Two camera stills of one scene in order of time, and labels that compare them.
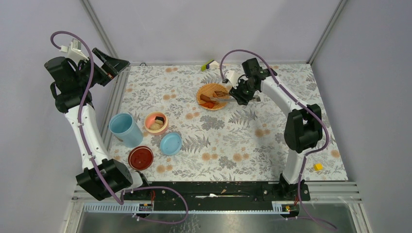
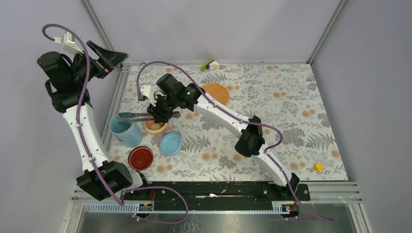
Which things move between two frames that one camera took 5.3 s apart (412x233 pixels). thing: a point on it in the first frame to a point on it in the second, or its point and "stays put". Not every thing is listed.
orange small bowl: x=156 y=123 stays put
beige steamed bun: x=155 y=126 stays put
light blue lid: x=171 y=143 stays put
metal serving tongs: x=223 y=93 to x=129 y=116
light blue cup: x=123 y=126 stays put
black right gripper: x=243 y=100 to x=159 y=116
